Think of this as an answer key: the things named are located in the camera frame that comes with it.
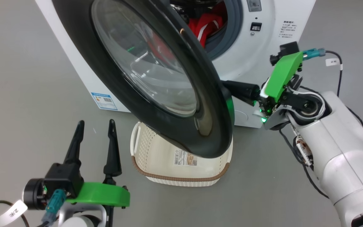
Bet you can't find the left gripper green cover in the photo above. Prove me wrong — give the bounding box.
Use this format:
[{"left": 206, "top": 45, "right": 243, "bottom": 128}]
[{"left": 23, "top": 119, "right": 130, "bottom": 210}]

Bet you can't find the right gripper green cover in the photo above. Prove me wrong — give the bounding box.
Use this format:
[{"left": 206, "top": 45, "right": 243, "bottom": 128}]
[{"left": 221, "top": 51, "right": 305, "bottom": 125}]

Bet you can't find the black round glass washer door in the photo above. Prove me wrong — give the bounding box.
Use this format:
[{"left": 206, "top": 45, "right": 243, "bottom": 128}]
[{"left": 52, "top": 0, "right": 235, "bottom": 159}]

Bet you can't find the red garment with white stripes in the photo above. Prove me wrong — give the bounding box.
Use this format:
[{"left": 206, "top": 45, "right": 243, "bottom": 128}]
[{"left": 188, "top": 3, "right": 228, "bottom": 48}]

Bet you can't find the white front-load washing machine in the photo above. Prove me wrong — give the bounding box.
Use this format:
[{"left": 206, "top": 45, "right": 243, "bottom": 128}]
[{"left": 35, "top": 0, "right": 317, "bottom": 129}]

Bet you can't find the grey rubber door gasket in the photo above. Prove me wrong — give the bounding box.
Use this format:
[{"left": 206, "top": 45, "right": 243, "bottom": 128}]
[{"left": 205, "top": 0, "right": 244, "bottom": 61}]

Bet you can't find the cream perforated laundry basket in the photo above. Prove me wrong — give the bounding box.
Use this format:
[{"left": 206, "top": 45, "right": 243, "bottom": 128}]
[{"left": 130, "top": 121, "right": 234, "bottom": 187}]

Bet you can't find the barcode label on basket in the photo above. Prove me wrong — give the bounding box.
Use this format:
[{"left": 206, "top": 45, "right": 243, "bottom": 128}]
[{"left": 173, "top": 149, "right": 198, "bottom": 166}]

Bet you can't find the round filter cover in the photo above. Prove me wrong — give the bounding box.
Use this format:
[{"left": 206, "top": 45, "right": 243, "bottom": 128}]
[{"left": 233, "top": 109, "right": 249, "bottom": 127}]

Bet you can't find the blue energy label sticker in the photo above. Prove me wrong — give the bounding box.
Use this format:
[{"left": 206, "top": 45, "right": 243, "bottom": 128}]
[{"left": 91, "top": 92, "right": 118, "bottom": 110}]

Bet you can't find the left black cable teal plug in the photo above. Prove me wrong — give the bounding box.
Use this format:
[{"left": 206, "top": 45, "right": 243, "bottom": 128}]
[{"left": 0, "top": 189, "right": 67, "bottom": 227}]

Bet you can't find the black cable teal plug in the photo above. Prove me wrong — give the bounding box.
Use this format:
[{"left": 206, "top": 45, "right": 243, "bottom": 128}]
[
  {"left": 302, "top": 47, "right": 343, "bottom": 98},
  {"left": 0, "top": 189, "right": 67, "bottom": 227}
]

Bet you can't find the right black cable teal plug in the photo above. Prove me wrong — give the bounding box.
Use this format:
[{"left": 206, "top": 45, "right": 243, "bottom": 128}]
[{"left": 302, "top": 47, "right": 343, "bottom": 98}]

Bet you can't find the right white cable tag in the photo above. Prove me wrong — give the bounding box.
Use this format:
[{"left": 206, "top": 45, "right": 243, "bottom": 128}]
[{"left": 326, "top": 58, "right": 343, "bottom": 71}]

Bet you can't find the white cable tag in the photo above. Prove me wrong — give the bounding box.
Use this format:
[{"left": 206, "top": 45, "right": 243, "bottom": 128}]
[
  {"left": 0, "top": 199, "right": 28, "bottom": 227},
  {"left": 326, "top": 58, "right": 343, "bottom": 71}
]

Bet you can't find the left white cable tag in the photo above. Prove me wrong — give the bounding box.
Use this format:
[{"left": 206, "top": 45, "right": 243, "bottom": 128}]
[{"left": 0, "top": 199, "right": 28, "bottom": 227}]

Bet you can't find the thin black looped cable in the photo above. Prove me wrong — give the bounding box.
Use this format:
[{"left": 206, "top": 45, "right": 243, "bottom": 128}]
[{"left": 279, "top": 129, "right": 331, "bottom": 200}]

